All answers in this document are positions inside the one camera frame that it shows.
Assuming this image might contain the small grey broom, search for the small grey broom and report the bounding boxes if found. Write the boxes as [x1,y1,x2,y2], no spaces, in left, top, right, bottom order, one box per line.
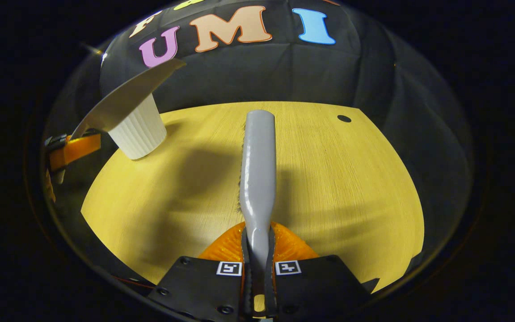
[238,110,278,318]

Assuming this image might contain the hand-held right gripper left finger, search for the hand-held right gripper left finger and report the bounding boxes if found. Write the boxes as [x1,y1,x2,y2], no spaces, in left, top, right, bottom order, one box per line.
[148,221,247,320]

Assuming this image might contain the white ribbed garbage bin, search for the white ribbed garbage bin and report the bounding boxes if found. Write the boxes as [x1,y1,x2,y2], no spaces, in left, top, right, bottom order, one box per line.
[108,93,168,161]

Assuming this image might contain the yellow wooden desktop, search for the yellow wooden desktop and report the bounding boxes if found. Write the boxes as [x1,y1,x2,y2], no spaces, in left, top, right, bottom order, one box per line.
[81,102,424,293]

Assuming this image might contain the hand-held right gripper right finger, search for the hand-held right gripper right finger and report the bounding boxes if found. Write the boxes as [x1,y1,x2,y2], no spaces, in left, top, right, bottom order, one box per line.
[269,221,372,319]

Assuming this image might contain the grey plastic dustpan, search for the grey plastic dustpan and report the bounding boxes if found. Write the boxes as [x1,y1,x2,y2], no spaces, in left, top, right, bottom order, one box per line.
[56,58,186,184]

